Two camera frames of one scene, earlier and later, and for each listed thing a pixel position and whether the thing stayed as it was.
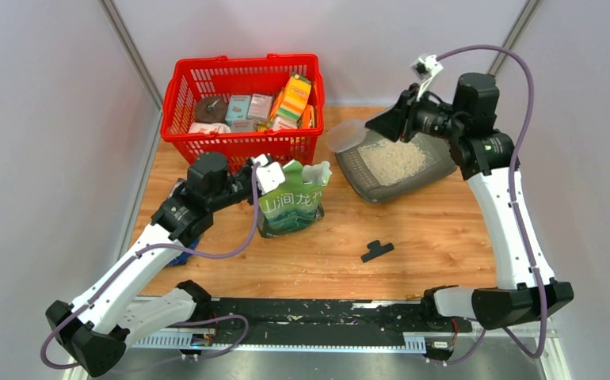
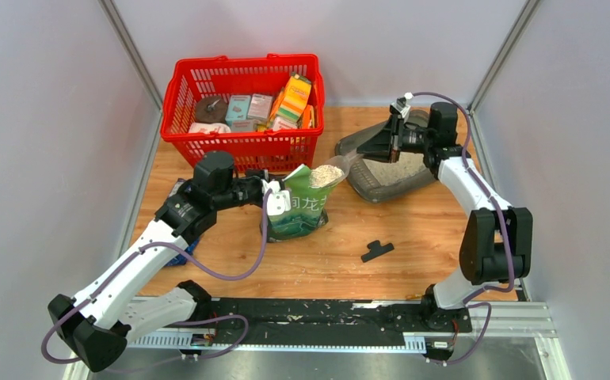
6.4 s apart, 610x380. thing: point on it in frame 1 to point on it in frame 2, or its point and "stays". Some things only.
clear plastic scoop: [346, 135] to [332, 170]
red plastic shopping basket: [244, 108] stays
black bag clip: [376, 249] stays
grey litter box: [382, 167] stays
